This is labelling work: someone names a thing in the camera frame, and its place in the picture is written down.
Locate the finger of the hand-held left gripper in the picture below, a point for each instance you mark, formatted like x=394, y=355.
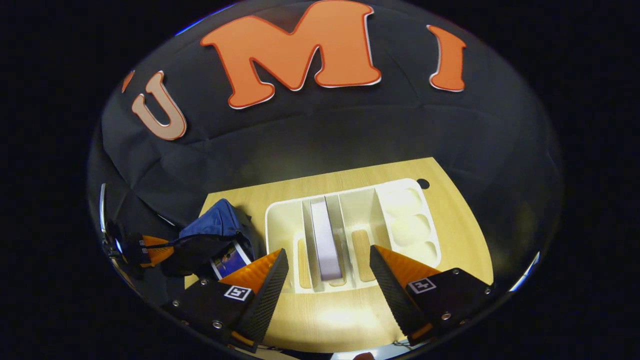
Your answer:
x=157, y=250

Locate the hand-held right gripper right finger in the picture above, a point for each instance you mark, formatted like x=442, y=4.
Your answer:
x=392, y=295

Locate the blue cover book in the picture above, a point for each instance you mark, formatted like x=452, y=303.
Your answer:
x=227, y=260

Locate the white bookshelf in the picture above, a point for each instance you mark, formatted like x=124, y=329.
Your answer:
x=410, y=230

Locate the grey and white book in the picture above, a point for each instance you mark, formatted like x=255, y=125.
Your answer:
x=325, y=240

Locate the blue schoolbag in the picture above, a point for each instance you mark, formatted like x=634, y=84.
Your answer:
x=215, y=222

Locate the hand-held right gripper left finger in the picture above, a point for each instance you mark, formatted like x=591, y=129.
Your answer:
x=265, y=300

